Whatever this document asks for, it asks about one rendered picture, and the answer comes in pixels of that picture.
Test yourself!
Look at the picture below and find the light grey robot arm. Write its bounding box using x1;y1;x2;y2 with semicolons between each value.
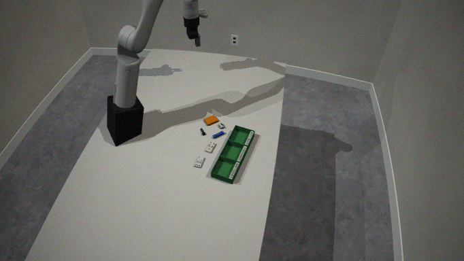
113;0;198;108

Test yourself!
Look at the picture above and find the white domino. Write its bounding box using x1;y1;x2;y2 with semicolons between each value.
194;156;204;168
205;142;216;153

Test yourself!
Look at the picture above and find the green rack of labelled bins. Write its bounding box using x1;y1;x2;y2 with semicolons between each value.
211;125;254;184

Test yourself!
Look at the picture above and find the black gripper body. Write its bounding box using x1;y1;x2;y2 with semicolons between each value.
183;7;208;39

